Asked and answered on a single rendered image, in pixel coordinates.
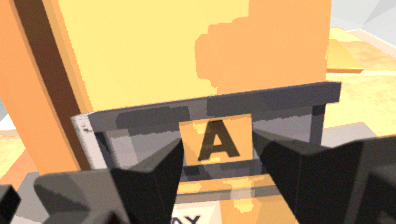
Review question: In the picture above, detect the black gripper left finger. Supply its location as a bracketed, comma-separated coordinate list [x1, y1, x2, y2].
[34, 138, 184, 224]

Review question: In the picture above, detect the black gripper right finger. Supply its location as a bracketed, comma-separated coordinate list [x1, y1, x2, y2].
[252, 129, 396, 224]

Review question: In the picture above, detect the white paper ticket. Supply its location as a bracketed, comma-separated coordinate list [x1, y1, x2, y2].
[171, 201, 222, 224]

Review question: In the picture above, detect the orange tile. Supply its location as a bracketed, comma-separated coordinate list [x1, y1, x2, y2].
[179, 114, 252, 166]

